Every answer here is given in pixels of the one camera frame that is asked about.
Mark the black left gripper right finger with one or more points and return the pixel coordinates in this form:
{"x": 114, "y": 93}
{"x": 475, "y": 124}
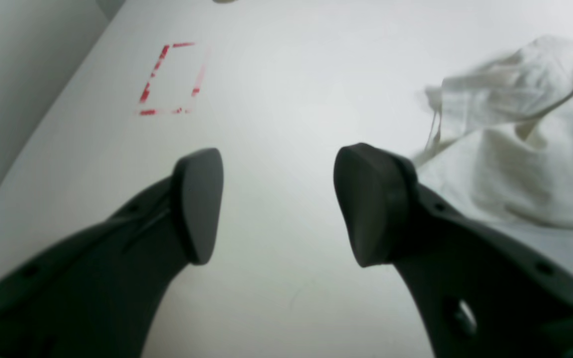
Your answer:
{"x": 481, "y": 293}

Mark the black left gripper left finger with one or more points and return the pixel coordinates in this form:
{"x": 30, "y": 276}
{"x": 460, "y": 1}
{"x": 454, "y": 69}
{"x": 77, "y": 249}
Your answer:
{"x": 95, "y": 293}

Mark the white T-shirt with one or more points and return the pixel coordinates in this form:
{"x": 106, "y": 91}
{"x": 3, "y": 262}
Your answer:
{"x": 500, "y": 147}

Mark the red tape rectangle marking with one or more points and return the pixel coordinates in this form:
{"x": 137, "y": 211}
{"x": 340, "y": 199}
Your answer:
{"x": 175, "y": 81}

